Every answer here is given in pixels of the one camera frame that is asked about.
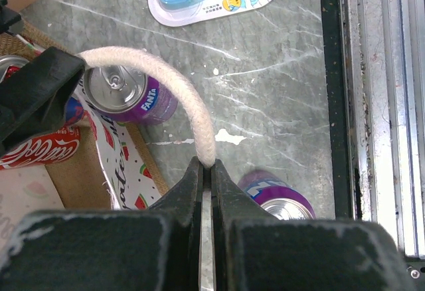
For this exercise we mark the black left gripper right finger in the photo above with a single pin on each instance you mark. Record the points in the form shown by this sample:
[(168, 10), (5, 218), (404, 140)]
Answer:
[(256, 251)]

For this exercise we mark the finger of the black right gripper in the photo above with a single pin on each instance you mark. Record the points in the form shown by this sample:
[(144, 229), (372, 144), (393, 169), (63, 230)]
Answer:
[(34, 99)]

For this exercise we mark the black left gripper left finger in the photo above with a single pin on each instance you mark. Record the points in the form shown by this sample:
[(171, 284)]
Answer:
[(153, 249)]

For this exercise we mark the watermelon canvas bag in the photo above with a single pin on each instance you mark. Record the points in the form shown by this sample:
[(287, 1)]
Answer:
[(112, 167)]

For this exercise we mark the blue Red Bull can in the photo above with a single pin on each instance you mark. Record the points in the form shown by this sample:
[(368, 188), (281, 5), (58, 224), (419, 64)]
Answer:
[(74, 112)]

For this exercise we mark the red cola can in bag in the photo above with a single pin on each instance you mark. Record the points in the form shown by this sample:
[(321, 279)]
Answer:
[(49, 148)]

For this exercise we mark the purple Fanta can by bag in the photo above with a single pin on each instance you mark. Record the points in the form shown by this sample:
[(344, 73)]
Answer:
[(125, 94)]

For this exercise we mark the purple Fanta can front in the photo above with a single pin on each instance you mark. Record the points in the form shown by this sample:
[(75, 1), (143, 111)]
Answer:
[(275, 196)]

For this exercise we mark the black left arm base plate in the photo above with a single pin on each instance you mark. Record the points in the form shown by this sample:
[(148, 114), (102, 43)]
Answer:
[(415, 268)]

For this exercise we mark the aluminium mounting rail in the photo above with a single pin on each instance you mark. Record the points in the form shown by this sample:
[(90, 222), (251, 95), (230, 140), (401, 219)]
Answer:
[(383, 47)]

